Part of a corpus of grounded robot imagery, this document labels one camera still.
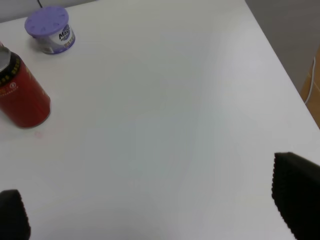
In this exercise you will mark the red drink can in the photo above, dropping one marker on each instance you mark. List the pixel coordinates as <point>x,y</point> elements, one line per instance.
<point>22,99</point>

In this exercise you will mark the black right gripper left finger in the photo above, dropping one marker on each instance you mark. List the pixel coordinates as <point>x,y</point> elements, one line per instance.
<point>14,222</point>

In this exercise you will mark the purple lidded white jar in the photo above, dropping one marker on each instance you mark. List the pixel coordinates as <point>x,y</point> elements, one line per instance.
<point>50,28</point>

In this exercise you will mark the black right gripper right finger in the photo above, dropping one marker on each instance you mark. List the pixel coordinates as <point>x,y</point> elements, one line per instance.
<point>296,193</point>

